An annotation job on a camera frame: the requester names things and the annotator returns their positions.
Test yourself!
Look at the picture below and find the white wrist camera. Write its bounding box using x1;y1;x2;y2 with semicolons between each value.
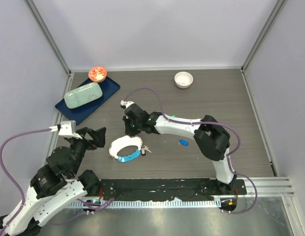
59;120;82;139
120;100;134;110

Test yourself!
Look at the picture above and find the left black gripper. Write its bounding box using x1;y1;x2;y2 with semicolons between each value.
68;126;107;176

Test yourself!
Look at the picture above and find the blue tagged key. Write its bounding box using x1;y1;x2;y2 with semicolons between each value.
178;139;189;147

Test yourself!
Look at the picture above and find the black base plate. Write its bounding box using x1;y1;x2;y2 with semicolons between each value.
98;178;247;202

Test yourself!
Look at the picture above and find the pale green oblong dish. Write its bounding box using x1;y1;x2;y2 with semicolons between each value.
64;82;103;109

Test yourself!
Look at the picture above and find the plain silver key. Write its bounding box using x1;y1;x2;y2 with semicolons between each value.
142;145;151;153

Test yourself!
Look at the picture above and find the large keyring with blue handle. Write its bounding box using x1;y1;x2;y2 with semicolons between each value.
108;135;143;163

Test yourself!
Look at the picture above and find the white slotted cable duct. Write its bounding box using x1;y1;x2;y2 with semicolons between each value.
68;198;221;209

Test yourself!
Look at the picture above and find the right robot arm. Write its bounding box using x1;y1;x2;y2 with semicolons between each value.
121;101;237;194

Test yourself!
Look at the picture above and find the white ceramic bowl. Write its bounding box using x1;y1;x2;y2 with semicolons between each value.
174;71;194;89

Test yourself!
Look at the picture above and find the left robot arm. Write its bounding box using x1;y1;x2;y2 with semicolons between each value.
0;124;106;236

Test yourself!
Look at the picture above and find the red patterned bowl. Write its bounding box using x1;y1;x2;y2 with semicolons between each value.
88;66;107;83

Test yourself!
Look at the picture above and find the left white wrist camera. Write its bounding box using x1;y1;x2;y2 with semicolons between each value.
59;120;82;139

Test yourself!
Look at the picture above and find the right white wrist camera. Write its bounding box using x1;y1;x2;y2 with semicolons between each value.
120;100;134;110

